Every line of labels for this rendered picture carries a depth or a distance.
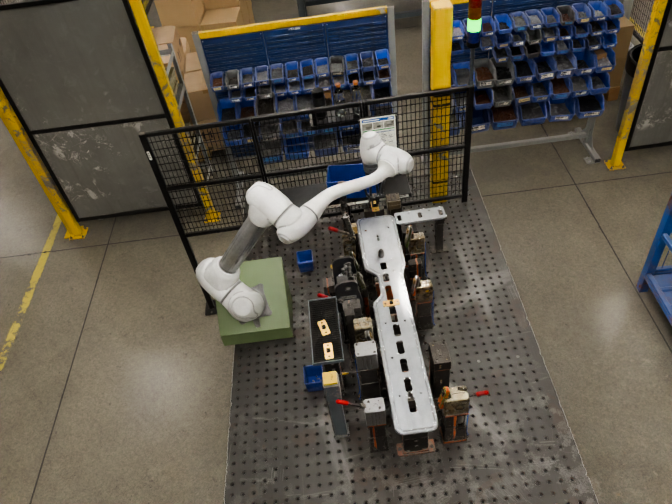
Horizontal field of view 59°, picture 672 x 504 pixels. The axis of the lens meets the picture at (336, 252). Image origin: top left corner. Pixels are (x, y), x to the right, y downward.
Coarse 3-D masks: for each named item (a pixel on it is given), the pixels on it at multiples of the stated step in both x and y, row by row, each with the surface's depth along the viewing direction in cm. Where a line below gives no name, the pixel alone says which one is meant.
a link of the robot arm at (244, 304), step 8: (240, 288) 298; (248, 288) 302; (232, 296) 296; (240, 296) 293; (248, 296) 294; (256, 296) 300; (224, 304) 299; (232, 304) 293; (240, 304) 292; (248, 304) 292; (256, 304) 296; (232, 312) 293; (240, 312) 292; (248, 312) 293; (256, 312) 297; (240, 320) 297; (248, 320) 298
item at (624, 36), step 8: (624, 16) 535; (624, 24) 524; (632, 24) 523; (624, 32) 525; (632, 32) 526; (624, 40) 531; (616, 48) 536; (624, 48) 536; (616, 56) 541; (624, 56) 542; (616, 64) 548; (624, 64) 548; (608, 72) 552; (616, 72) 553; (616, 80) 560; (616, 88) 564; (608, 96) 570; (616, 96) 570
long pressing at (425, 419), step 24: (384, 216) 343; (360, 240) 330; (384, 240) 329; (384, 288) 304; (384, 312) 293; (408, 312) 291; (384, 336) 283; (408, 336) 281; (384, 360) 273; (408, 360) 272; (408, 408) 254; (432, 408) 253; (408, 432) 247
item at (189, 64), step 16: (160, 32) 550; (176, 32) 555; (160, 48) 525; (176, 48) 541; (192, 64) 563; (192, 80) 540; (192, 96) 528; (208, 96) 530; (208, 112) 541; (208, 144) 564
